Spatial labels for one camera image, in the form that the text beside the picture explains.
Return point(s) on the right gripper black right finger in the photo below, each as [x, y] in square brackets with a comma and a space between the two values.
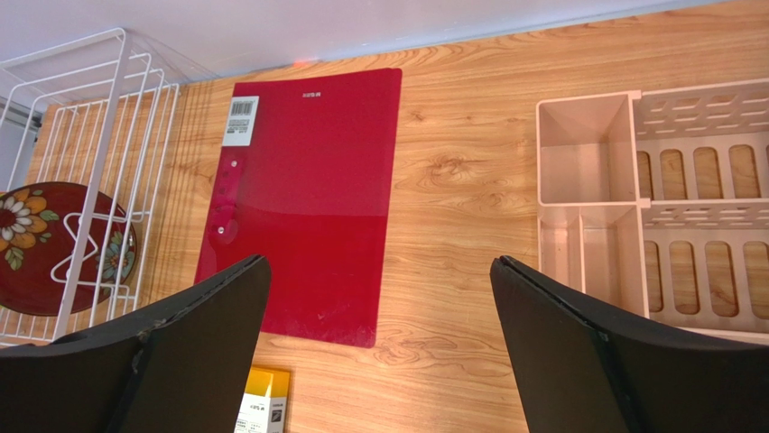
[583, 365]

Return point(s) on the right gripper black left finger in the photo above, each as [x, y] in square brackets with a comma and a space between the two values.
[179, 364]

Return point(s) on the dark red floral plate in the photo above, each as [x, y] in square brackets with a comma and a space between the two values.
[39, 223]

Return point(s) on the yellow plastic folder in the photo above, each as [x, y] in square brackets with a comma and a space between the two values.
[263, 408]

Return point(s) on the pink plastic file organizer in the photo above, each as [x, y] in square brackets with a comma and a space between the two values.
[656, 202]

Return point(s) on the red plastic folder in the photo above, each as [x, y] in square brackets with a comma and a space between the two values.
[304, 179]

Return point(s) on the white wire dish rack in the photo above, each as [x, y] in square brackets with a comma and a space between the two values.
[97, 111]

